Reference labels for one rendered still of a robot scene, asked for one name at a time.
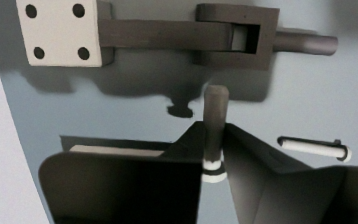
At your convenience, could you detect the dark grey rectangular bar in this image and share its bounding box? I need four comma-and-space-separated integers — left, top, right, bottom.
97, 19, 235, 51

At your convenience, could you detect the grey clevis fork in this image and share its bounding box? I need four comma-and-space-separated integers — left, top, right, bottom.
192, 3, 339, 71

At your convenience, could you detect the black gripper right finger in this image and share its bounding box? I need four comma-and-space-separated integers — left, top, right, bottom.
222, 122, 358, 224

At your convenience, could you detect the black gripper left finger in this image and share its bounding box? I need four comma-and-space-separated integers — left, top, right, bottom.
38, 121, 206, 224

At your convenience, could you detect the white headed pin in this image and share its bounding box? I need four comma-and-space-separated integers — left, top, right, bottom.
280, 139, 352, 162

